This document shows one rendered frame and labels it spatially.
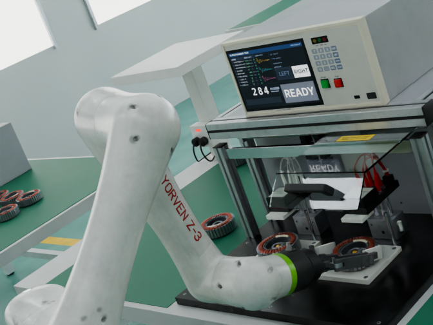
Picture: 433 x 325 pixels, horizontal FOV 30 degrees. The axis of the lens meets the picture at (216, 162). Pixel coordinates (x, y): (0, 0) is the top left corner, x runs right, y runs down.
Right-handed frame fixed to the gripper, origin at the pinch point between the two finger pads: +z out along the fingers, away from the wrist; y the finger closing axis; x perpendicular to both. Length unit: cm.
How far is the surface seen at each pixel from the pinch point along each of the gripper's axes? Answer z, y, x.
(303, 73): -1.5, 9.4, -42.3
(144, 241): 7, 89, 4
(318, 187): -23.1, -10.0, -18.2
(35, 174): 54, 230, -13
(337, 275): -5.3, 1.6, 4.8
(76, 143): 242, 472, -17
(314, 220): 11.1, 20.9, -4.4
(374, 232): 12.0, 2.7, -2.0
